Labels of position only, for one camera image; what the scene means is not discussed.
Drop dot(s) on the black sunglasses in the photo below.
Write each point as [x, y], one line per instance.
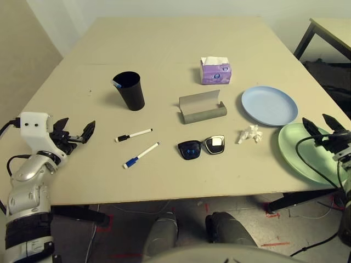
[189, 150]

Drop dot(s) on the white marker with black cap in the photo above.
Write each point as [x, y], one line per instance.
[137, 134]

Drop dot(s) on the light green plate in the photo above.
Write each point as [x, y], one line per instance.
[290, 153]

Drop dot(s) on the side table with black frame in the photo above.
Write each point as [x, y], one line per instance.
[334, 33]

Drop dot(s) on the grey robot left leg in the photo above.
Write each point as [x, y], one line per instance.
[161, 235]

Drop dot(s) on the grey robot torso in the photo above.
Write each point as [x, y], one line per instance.
[205, 256]

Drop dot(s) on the blue white pen in cup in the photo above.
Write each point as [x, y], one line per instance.
[116, 83]

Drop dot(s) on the white tissue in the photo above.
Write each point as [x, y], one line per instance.
[248, 132]

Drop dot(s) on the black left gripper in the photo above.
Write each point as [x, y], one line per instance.
[64, 139]

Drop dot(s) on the light blue plate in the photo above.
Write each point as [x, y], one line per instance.
[268, 105]

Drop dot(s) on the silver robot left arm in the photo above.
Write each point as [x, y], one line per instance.
[24, 191]

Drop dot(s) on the grey robot right leg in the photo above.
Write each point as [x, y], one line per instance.
[230, 230]

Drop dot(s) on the grey glasses case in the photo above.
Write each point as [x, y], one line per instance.
[203, 115]

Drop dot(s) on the purple tissue pack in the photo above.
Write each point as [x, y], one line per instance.
[215, 75]

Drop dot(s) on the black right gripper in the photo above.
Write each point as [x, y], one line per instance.
[340, 143]

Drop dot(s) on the black plastic cup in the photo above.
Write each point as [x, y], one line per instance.
[134, 96]

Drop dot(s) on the red floor tape mark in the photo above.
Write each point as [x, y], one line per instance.
[109, 223]
[271, 215]

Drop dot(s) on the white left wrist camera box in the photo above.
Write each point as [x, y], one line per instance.
[33, 128]

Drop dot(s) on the grey robot leg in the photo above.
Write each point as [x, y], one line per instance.
[230, 230]
[161, 235]

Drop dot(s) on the red floor tape strip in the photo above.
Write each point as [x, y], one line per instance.
[274, 244]

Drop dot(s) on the white marker with blue cap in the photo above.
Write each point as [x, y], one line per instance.
[145, 153]

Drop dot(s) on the black table foot bar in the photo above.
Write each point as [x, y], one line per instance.
[82, 213]
[296, 198]

